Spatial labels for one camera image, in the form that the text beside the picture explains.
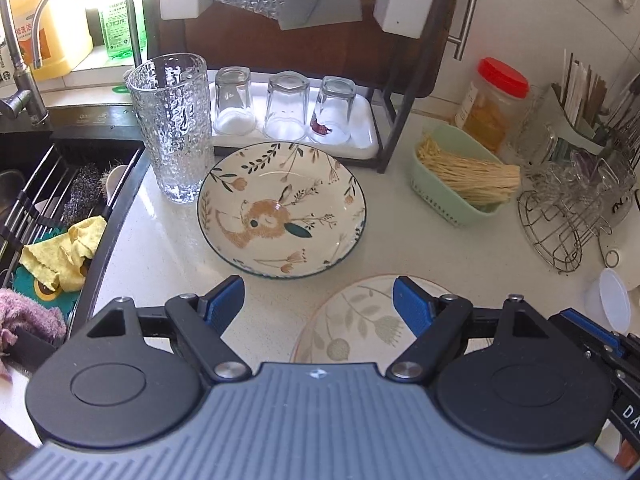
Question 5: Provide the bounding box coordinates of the red lid plastic jar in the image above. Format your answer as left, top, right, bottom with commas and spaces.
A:
452, 57, 531, 154

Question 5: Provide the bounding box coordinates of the round wire rack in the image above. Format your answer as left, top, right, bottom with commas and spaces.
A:
516, 160, 636, 274

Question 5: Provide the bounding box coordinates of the rabbit print ceramic plate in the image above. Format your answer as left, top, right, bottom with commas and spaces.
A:
196, 141, 367, 279

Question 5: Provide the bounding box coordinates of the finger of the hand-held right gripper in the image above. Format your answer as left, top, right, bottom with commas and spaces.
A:
548, 309, 626, 360

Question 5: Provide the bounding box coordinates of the metal faucet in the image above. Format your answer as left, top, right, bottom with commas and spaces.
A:
0, 0, 144, 127

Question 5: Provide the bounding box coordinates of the white plastic cup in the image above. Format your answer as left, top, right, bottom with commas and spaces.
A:
585, 267, 634, 334

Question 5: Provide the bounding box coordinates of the green plastic bottle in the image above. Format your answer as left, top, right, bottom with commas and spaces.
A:
97, 0, 148, 59

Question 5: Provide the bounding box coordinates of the cluster of glass cups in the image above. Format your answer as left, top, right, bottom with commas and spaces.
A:
517, 122, 637, 228

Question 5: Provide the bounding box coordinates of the pink towel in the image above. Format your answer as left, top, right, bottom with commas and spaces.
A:
0, 287, 68, 382

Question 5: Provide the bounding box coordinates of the black sink drain rack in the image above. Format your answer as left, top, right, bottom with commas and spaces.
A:
0, 141, 146, 292

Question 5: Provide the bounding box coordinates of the yellow detergent jug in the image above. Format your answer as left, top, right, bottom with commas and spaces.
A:
7, 0, 97, 81

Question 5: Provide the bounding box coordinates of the pale green chopstick holder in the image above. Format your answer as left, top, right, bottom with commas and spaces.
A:
537, 84, 608, 157

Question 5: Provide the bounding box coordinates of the dark metal rack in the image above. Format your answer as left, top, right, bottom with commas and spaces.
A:
142, 0, 466, 175

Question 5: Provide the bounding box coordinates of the dish brush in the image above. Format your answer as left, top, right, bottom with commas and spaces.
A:
100, 160, 129, 207

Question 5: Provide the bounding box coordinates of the small clear glass red print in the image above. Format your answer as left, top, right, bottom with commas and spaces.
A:
308, 76, 357, 144

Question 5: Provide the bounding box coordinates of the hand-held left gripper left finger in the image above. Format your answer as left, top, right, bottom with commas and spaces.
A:
87, 275, 253, 384

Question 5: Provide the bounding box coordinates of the tall textured drinking glass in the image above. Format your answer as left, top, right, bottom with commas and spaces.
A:
126, 53, 216, 205

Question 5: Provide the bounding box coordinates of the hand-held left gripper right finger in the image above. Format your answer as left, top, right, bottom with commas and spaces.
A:
385, 275, 551, 385

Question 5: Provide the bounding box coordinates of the small clear glass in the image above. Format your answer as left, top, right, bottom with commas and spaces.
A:
263, 71, 310, 142
214, 66, 258, 136

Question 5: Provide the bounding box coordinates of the pale green plastic basket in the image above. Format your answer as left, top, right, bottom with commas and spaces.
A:
411, 122, 517, 229

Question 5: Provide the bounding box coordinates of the bundle of chopsticks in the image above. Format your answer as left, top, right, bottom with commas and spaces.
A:
560, 49, 609, 127

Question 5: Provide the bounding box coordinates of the metal bar handle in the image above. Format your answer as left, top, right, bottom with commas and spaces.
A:
447, 0, 484, 61

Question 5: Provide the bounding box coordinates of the bundle of dried noodles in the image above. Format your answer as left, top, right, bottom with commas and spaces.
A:
417, 135, 522, 206

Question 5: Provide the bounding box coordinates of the yellow cloth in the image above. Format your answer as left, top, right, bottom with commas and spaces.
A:
19, 216, 108, 292

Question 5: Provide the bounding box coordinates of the steel wool scrubber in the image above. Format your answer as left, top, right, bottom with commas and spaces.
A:
62, 164, 107, 223

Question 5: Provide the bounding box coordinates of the white plastic tray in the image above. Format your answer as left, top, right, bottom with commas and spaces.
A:
210, 70, 380, 156

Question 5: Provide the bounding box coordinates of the teal dish cloth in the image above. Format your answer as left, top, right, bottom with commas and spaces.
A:
9, 264, 77, 322

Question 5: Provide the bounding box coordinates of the dark wooden cutting board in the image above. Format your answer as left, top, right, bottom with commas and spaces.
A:
185, 0, 467, 100

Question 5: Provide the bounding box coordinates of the floral print ceramic plate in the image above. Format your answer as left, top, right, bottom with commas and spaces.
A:
290, 274, 496, 364

